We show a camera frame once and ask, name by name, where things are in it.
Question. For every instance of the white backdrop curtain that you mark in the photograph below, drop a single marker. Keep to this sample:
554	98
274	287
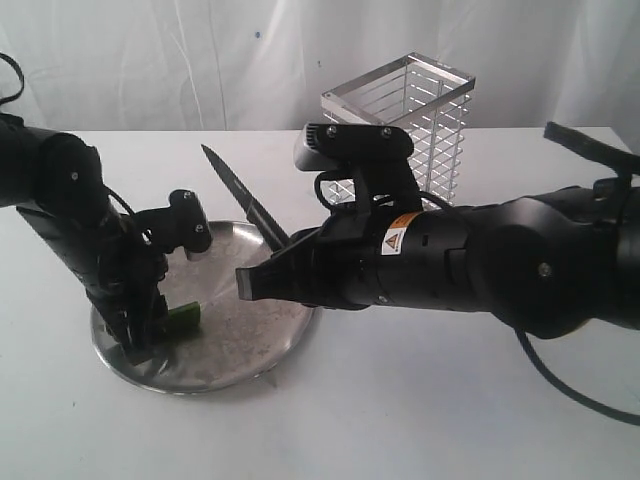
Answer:
242	65

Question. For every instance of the wire metal utensil holder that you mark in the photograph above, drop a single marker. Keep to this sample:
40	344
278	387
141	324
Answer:
427	98

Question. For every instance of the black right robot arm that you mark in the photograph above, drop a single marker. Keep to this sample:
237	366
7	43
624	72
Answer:
542	264

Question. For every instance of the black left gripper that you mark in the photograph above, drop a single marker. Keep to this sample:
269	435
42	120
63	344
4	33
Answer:
126	295

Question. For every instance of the round stainless steel plate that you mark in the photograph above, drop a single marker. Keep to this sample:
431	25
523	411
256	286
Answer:
235	341

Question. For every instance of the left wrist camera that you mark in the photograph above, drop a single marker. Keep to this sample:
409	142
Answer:
182	224

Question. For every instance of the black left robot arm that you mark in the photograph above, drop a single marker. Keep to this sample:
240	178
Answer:
54	181

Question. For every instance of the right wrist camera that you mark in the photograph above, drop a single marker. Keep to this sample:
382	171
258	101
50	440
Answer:
373	157

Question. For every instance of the black handled serrated knife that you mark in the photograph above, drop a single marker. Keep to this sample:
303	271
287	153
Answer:
256	214

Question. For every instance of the green cucumber piece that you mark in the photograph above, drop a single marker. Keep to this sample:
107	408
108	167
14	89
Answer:
180	321

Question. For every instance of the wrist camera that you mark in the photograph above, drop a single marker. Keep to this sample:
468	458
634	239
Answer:
182	224
373	157

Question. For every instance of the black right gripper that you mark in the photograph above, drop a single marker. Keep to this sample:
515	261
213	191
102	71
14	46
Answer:
414	259

